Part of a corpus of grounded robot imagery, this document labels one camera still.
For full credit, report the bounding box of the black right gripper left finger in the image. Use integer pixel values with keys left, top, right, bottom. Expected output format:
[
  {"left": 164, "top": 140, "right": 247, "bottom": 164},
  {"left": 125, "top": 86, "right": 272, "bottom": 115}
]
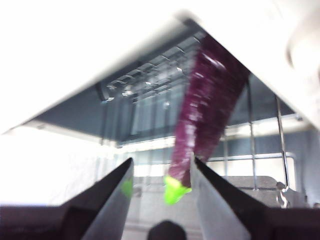
[{"left": 59, "top": 157, "right": 135, "bottom": 240}]

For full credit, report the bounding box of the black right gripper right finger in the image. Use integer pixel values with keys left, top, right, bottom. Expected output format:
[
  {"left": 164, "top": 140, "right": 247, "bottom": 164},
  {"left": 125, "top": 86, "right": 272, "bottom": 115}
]
[{"left": 189, "top": 156, "right": 268, "bottom": 240}]

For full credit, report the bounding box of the glass oven door with handle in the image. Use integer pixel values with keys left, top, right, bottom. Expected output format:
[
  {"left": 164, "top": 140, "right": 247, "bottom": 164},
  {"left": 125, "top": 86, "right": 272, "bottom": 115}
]
[{"left": 94, "top": 172, "right": 320, "bottom": 226}]

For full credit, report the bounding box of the purple eggplant with green stem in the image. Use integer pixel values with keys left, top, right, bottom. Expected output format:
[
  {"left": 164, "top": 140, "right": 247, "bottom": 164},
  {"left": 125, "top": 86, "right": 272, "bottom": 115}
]
[{"left": 163, "top": 37, "right": 251, "bottom": 206}]

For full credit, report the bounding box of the white toaster oven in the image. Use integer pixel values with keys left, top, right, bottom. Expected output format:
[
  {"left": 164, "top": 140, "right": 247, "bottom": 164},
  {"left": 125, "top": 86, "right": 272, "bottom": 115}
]
[{"left": 0, "top": 0, "right": 320, "bottom": 211}]

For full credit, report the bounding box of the metal wire oven rack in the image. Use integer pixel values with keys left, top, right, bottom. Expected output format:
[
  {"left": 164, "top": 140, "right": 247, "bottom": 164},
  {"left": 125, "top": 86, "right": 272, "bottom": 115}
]
[{"left": 99, "top": 44, "right": 300, "bottom": 198}]

